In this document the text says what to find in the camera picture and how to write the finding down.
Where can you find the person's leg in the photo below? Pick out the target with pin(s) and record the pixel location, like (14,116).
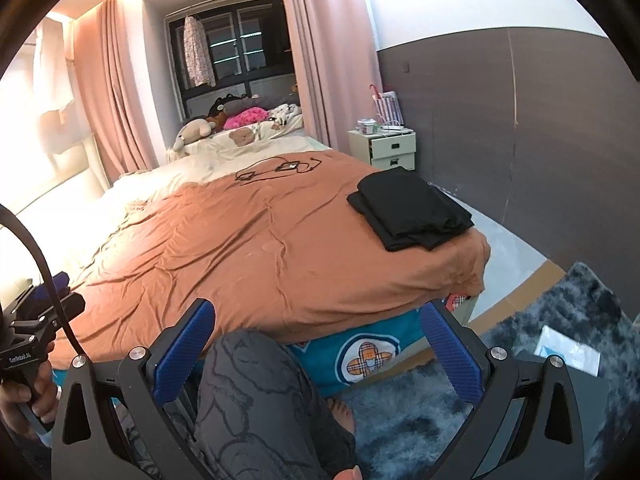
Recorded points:
(250,390)

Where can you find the dark framed window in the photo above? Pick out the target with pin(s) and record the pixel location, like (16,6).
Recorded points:
(250,35)

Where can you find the white nightstand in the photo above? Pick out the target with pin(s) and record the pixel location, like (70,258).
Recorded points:
(395,147)

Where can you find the cardboard sheet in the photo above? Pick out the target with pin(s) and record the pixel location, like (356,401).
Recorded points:
(530,285)

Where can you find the striped gift bag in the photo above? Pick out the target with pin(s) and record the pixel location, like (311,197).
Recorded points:
(392,107)

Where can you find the beige teddy bear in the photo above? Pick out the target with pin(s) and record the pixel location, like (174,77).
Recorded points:
(195,130)

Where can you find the grey shaggy rug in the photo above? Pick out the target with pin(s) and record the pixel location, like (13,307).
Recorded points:
(575,300)

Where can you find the cream padded headboard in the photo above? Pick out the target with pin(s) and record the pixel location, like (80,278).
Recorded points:
(50,195)

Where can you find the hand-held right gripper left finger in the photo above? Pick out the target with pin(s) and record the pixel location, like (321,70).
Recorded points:
(182,355)

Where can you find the person's bare foot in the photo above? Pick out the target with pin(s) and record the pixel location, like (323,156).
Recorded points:
(342,415)
(352,474)

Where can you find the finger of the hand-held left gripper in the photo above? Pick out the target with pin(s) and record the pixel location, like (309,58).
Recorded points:
(52,284)
(62,310)

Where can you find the person's left hand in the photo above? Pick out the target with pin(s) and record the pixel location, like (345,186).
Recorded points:
(47,390)

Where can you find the pink plush toy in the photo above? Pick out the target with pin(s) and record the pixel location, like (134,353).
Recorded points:
(245,117)

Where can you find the small clear jar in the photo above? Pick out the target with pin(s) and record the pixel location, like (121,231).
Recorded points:
(367,126)

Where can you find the floral hanging garment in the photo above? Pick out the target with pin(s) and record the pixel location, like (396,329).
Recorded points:
(199,55)

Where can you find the white plastic packet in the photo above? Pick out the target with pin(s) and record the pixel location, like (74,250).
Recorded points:
(565,350)

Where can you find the brown blanket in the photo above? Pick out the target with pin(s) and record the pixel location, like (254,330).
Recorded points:
(250,260)

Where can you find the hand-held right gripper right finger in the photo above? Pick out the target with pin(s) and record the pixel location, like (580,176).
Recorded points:
(450,355)

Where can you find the teal printed bedsheet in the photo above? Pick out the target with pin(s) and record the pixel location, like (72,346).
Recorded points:
(320,360)

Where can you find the black pants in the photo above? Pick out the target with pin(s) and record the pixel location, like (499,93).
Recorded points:
(415,210)

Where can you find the brown plush toy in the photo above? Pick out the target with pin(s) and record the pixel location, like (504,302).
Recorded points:
(217,120)

